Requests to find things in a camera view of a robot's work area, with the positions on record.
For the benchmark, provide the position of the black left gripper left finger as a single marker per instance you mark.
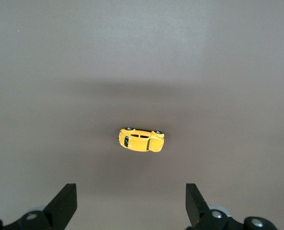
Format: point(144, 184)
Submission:
point(62, 203)

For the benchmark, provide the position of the yellow beetle toy car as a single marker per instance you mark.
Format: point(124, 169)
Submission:
point(139, 143)

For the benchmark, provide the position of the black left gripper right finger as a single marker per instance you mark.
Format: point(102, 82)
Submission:
point(196, 208)

